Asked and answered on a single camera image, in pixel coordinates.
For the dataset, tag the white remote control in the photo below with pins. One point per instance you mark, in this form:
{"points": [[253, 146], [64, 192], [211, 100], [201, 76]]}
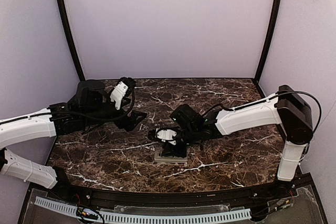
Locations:
{"points": [[160, 159]]}

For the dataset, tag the black front rail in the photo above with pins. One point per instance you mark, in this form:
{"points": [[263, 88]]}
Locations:
{"points": [[254, 196]]}

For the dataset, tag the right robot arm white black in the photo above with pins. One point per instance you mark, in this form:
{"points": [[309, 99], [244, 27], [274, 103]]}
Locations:
{"points": [[286, 107]]}

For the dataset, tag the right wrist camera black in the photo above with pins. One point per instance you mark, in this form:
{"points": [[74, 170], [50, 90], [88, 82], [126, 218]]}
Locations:
{"points": [[165, 135]]}

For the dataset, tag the white slotted cable duct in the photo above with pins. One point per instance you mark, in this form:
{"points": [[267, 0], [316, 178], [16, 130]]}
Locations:
{"points": [[131, 214]]}

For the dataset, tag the black left frame post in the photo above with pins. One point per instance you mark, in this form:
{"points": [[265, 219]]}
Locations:
{"points": [[70, 40]]}

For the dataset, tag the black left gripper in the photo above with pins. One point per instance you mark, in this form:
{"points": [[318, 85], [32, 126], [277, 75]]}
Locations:
{"points": [[124, 120]]}

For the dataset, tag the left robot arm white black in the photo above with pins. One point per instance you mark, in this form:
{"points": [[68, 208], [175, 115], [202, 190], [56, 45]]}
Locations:
{"points": [[91, 107]]}

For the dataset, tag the black right frame post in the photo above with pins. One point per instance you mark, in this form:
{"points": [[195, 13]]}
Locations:
{"points": [[268, 39]]}

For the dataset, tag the black frame post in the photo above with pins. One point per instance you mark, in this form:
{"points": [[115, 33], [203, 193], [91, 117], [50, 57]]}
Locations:
{"points": [[268, 39], [70, 40]]}

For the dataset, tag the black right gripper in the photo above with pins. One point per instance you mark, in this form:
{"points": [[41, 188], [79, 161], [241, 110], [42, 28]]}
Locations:
{"points": [[171, 146]]}

